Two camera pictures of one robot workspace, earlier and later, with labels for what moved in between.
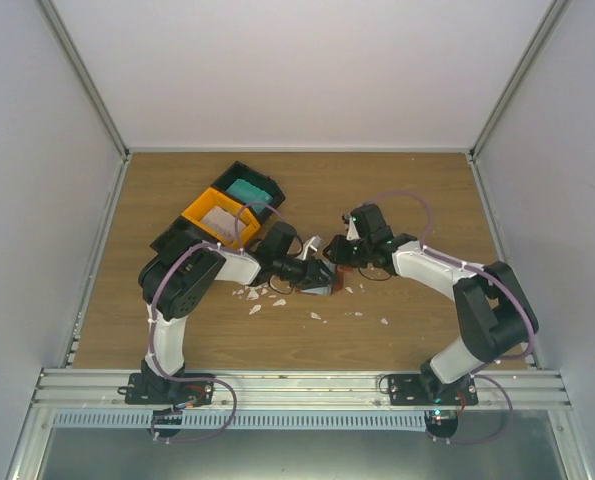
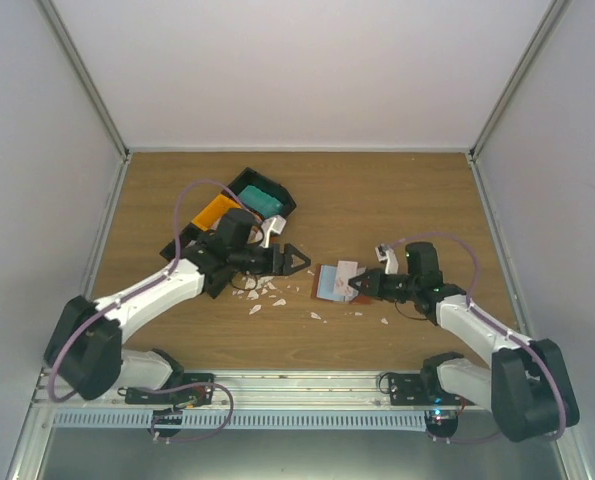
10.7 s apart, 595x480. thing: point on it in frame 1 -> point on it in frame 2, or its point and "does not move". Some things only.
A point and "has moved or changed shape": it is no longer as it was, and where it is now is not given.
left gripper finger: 318,274 -> 288,251
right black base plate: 411,390 does not move
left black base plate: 147,389 does not move
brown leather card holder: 335,287 has moved or changed shape
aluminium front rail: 78,390 does not move
